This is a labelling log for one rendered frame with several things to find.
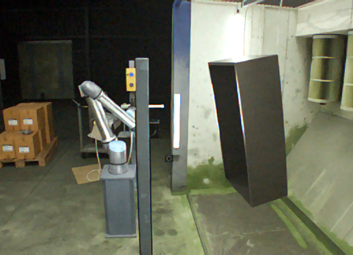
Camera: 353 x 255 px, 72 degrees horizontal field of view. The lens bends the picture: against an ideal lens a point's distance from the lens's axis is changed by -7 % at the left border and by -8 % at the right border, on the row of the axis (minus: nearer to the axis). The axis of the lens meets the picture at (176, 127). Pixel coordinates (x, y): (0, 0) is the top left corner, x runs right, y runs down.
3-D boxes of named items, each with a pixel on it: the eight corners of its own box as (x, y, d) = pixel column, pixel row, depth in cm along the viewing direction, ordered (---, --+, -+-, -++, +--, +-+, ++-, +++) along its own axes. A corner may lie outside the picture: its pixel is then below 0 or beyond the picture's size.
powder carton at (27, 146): (24, 151, 428) (21, 131, 419) (41, 150, 435) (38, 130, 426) (16, 159, 392) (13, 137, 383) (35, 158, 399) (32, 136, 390)
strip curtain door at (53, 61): (22, 99, 1118) (17, 41, 1056) (74, 98, 1145) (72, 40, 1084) (21, 99, 1114) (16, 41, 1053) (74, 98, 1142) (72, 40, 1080)
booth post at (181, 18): (170, 189, 344) (173, 3, 288) (184, 188, 346) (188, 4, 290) (171, 196, 326) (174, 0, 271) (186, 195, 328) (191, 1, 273)
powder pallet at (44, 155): (19, 145, 500) (18, 138, 497) (59, 144, 519) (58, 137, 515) (-5, 168, 387) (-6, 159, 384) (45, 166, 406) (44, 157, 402)
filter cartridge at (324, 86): (343, 110, 282) (351, 36, 261) (330, 114, 262) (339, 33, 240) (314, 106, 311) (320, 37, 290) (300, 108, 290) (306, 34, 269)
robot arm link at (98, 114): (110, 159, 245) (78, 85, 217) (105, 154, 260) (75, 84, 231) (124, 152, 251) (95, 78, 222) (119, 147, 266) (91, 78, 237)
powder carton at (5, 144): (7, 151, 425) (4, 131, 416) (24, 150, 432) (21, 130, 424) (-1, 159, 390) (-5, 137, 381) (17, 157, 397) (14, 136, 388)
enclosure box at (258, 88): (255, 169, 277) (242, 55, 244) (287, 195, 220) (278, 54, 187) (224, 178, 271) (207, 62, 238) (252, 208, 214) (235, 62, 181)
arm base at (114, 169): (106, 174, 231) (106, 164, 229) (109, 166, 250) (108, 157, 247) (128, 174, 234) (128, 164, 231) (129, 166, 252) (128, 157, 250)
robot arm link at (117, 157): (112, 165, 229) (110, 146, 225) (106, 158, 244) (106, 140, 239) (128, 161, 237) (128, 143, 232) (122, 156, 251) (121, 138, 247)
